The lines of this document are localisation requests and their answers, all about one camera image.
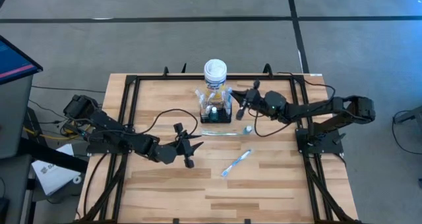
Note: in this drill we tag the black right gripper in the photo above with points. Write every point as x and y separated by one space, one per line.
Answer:
272 105

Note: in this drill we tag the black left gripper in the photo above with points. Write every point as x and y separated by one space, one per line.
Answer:
168 153

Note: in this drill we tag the blue white toothbrush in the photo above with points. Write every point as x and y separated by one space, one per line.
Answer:
228 95
235 163

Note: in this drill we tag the purple white toothbrush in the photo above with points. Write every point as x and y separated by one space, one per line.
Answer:
211 97

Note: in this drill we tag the teal mouthwash bottle white cap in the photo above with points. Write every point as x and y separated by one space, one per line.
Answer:
214 110
248 129

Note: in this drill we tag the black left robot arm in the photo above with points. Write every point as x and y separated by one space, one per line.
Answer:
108 122

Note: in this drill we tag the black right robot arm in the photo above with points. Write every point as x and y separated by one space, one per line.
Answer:
316 107

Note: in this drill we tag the white Lysol wipes canister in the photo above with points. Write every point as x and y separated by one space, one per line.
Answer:
215 70

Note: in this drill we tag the white table label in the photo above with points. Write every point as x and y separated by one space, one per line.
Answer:
315 74

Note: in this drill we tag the white paper booklet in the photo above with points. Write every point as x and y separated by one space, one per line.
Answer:
52 174

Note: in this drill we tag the black desk beam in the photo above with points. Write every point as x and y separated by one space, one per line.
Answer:
49 155

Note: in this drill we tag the grey stand leg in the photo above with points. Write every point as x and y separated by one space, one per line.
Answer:
412 113

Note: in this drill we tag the blue screen monitor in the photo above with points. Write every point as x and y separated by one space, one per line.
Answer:
13 61

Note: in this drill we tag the black aluminium table frame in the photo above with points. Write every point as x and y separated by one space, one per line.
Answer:
165 77

